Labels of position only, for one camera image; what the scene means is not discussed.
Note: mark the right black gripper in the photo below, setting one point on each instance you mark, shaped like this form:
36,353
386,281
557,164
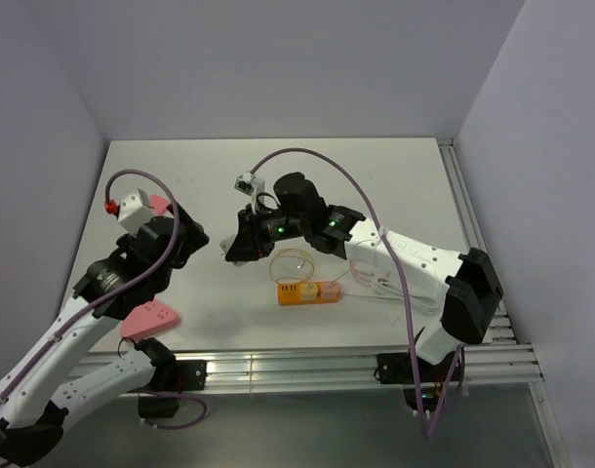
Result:
250,243

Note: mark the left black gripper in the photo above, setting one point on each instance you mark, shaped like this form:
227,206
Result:
193,238

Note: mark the white square charger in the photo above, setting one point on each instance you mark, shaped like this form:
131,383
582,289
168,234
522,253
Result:
226,245

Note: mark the orange power strip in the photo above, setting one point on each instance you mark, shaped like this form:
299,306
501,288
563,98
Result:
288,295

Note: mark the yellow plug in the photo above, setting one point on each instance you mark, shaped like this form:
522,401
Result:
308,292

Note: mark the pink triangular power strip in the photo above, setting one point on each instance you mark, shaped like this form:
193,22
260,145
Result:
149,319

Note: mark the pink plug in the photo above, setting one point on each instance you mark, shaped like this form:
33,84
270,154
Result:
329,290

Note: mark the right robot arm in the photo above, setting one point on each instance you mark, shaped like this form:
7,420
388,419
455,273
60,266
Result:
464,286

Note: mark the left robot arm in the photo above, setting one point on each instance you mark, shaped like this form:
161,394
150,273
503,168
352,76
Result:
37,401

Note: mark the pink square charger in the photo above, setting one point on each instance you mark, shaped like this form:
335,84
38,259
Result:
160,205

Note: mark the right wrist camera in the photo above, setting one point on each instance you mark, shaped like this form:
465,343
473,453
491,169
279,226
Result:
250,185

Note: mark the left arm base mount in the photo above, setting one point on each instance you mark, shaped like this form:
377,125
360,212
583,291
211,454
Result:
161,397

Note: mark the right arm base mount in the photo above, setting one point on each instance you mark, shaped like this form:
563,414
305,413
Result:
396,368

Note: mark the aluminium rail frame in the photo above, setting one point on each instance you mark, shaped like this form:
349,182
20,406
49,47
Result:
500,359

